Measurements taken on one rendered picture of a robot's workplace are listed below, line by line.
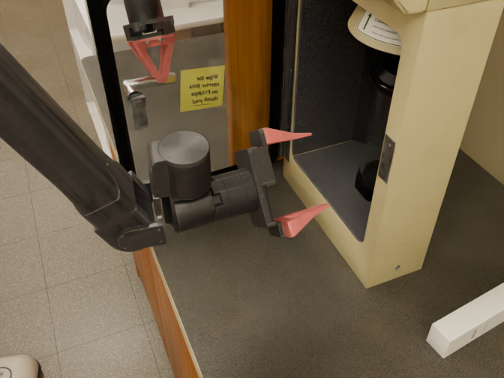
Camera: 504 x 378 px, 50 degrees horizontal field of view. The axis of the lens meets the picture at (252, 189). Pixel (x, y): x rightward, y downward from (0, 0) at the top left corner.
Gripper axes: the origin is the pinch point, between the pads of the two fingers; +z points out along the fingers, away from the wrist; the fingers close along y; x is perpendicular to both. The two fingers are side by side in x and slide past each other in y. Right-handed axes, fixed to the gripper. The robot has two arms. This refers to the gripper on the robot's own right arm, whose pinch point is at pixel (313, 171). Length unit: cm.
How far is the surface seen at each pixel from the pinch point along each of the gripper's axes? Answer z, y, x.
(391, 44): 13.4, 13.6, -4.0
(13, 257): -65, -14, 171
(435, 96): 14.4, 5.6, -9.0
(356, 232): 10.4, -12.5, 13.2
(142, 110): -17.4, 15.0, 19.2
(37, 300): -58, -30, 151
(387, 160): 9.9, -1.2, -2.1
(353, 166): 18.8, -3.0, 25.2
